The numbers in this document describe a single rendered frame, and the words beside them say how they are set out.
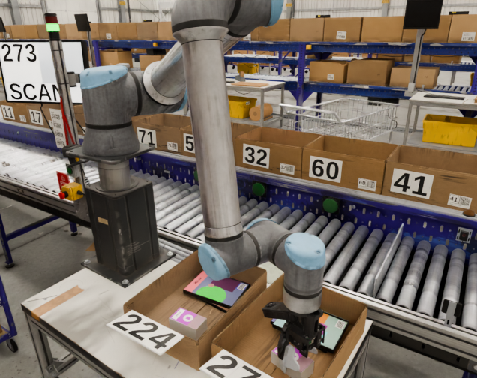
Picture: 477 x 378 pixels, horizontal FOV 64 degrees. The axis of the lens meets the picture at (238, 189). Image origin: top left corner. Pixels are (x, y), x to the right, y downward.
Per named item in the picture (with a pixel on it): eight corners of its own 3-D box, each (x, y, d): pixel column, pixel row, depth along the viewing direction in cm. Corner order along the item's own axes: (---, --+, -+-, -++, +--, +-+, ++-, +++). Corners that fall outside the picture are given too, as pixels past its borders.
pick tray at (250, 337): (211, 370, 103) (209, 342, 99) (283, 295, 131) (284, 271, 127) (307, 430, 87) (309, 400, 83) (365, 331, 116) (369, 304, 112)
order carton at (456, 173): (380, 196, 175) (385, 160, 168) (394, 176, 198) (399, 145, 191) (480, 216, 156) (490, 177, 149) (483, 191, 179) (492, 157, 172)
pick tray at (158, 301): (124, 331, 116) (121, 304, 112) (202, 268, 146) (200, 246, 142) (199, 372, 102) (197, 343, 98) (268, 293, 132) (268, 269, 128)
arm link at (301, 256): (304, 226, 92) (336, 243, 85) (301, 269, 97) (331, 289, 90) (274, 237, 87) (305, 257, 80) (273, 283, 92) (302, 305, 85)
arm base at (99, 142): (112, 160, 122) (109, 129, 118) (70, 151, 130) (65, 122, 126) (151, 145, 138) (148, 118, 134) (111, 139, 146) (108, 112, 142)
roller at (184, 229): (170, 240, 176) (169, 230, 174) (232, 199, 217) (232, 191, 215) (178, 243, 174) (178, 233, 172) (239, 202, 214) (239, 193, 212)
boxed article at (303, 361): (300, 386, 97) (301, 373, 96) (271, 363, 104) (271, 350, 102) (313, 373, 101) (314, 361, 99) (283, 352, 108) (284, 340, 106)
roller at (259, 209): (204, 251, 167) (203, 241, 165) (262, 207, 207) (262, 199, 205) (214, 255, 164) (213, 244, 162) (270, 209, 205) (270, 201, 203)
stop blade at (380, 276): (372, 299, 134) (375, 277, 130) (399, 241, 169) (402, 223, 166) (373, 300, 133) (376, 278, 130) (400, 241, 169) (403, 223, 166)
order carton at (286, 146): (235, 166, 214) (234, 137, 207) (260, 153, 237) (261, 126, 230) (300, 180, 194) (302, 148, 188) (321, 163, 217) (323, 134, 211)
